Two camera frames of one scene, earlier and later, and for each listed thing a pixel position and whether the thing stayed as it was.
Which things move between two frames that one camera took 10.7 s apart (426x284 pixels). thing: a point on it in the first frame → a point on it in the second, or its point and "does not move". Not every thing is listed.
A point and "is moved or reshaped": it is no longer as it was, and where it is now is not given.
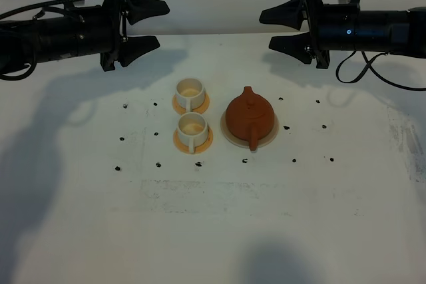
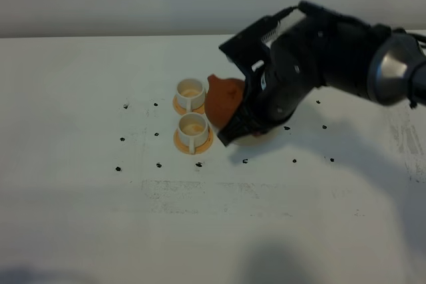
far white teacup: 190,94 does not move
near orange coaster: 183,147 does not move
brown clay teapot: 249,116 is moved or reshaped
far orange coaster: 200,110 does not move
